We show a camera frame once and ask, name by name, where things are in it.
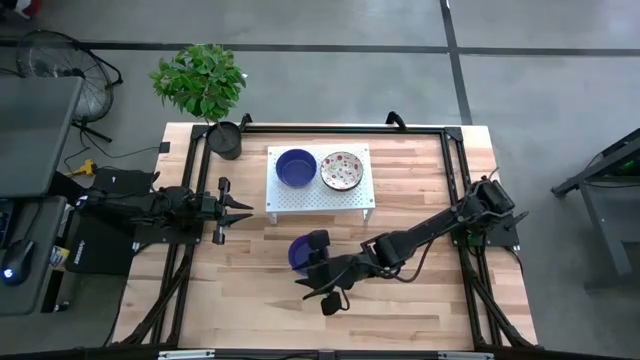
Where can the black metal stand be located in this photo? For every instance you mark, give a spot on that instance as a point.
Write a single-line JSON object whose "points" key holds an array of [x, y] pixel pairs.
{"points": [[607, 235]]}

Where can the red white object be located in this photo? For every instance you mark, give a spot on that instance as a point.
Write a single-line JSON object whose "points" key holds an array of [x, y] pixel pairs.
{"points": [[30, 7]]}

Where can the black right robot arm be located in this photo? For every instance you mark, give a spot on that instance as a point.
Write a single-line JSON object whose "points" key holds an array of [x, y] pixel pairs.
{"points": [[425, 227]]}

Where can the grey tabletop panel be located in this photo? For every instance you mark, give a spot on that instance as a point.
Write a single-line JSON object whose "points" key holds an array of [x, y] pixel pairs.
{"points": [[35, 135]]}

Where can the black Trossen control box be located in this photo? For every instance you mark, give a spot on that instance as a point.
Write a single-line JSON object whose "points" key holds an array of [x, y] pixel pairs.
{"points": [[100, 250]]}

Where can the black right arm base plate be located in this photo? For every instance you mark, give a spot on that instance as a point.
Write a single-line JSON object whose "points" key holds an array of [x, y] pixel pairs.
{"points": [[500, 237]]}

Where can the small black square block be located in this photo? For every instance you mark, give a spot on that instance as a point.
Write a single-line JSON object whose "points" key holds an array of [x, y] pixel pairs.
{"points": [[164, 147]]}

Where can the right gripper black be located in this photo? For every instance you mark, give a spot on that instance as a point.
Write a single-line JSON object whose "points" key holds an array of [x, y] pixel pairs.
{"points": [[337, 272]]}

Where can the green bowl floral interior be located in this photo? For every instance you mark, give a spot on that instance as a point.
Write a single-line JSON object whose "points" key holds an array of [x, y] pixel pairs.
{"points": [[342, 171]]}

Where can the white perforated metal shelf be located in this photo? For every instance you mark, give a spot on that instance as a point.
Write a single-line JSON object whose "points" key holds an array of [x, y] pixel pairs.
{"points": [[320, 202]]}

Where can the purple mini bowl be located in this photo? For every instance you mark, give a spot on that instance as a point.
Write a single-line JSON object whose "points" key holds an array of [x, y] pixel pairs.
{"points": [[296, 168], [298, 255]]}

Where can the silver metal bracket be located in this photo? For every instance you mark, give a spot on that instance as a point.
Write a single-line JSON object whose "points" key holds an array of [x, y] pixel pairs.
{"points": [[465, 356], [185, 355]]}

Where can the yellow white card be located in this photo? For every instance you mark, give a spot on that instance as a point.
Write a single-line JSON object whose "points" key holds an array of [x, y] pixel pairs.
{"points": [[59, 257]]}

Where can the green leafy small tree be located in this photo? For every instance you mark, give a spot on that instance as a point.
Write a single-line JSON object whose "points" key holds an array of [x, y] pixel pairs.
{"points": [[200, 80]]}

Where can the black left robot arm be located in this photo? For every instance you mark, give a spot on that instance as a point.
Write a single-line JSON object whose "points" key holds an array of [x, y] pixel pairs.
{"points": [[150, 205]]}

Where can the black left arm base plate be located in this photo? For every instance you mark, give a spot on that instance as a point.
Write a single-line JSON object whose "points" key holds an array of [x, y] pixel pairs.
{"points": [[165, 235]]}

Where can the black computer mouse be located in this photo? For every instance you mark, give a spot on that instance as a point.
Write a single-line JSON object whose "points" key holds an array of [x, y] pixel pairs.
{"points": [[17, 260]]}

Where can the black floor fan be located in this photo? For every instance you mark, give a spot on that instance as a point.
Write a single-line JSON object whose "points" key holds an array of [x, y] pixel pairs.
{"points": [[55, 55]]}

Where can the yellow plug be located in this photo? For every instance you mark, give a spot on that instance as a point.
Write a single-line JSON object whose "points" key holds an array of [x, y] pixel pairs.
{"points": [[86, 167]]}

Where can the dark grey side desk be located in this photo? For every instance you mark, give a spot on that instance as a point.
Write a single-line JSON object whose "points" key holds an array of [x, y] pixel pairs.
{"points": [[40, 290]]}

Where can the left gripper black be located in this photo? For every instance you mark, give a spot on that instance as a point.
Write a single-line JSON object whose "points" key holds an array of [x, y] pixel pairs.
{"points": [[212, 210]]}

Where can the black plant pot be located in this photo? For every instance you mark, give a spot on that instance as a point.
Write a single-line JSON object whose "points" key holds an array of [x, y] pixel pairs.
{"points": [[224, 142]]}

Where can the black aluminium table frame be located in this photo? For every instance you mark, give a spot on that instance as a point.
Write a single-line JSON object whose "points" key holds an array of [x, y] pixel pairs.
{"points": [[325, 130]]}

